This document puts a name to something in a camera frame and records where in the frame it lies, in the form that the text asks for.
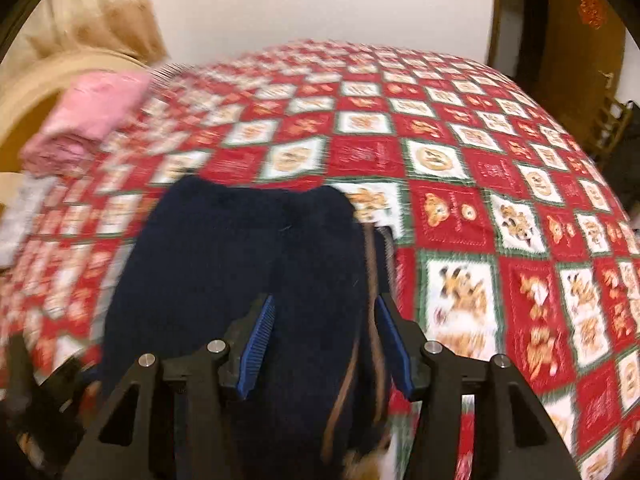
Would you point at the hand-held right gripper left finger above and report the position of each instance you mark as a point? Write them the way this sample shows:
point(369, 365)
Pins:
point(256, 345)

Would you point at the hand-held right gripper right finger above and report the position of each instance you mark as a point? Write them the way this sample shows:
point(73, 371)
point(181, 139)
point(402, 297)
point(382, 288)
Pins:
point(395, 345)

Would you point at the navy striped pants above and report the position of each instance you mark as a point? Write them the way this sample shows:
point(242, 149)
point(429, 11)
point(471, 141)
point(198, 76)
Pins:
point(225, 260)

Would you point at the grey floral pillow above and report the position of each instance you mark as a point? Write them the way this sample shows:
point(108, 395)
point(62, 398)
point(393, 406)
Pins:
point(20, 220)

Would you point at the red checked bed cover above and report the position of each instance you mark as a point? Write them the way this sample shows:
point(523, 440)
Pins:
point(450, 160)

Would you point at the cream wooden headboard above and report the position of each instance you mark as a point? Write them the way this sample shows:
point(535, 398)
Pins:
point(15, 110)

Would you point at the folded pink blanket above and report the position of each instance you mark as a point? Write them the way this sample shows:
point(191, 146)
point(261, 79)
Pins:
point(95, 110)

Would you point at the wooden chair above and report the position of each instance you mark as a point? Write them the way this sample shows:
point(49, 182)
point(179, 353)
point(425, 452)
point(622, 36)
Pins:
point(615, 125)

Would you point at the wooden door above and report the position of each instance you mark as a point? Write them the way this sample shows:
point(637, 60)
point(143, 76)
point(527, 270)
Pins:
point(570, 60)

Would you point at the beige patterned curtain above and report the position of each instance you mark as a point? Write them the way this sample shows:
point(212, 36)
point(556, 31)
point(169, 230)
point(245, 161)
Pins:
point(110, 15)

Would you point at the red door ornament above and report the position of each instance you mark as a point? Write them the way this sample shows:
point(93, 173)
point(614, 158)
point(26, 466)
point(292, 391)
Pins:
point(591, 11)

